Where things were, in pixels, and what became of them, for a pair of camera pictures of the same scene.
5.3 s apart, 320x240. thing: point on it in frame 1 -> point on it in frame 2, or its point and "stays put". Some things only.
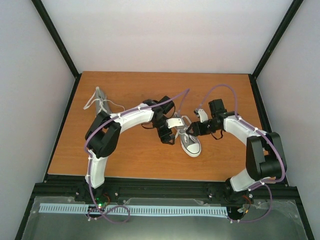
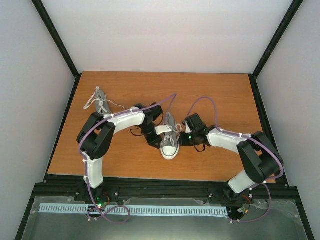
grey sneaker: x=101 y=103 stays put
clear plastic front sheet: x=247 y=219 stays put
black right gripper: x=198 y=130 -> x=183 y=140
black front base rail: x=77 y=189 stays put
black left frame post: x=49 y=25 stays put
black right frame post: x=288 y=16 stays put
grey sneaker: x=190 y=144 -> x=170 y=144
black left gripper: x=164 y=139 -> x=151 y=142
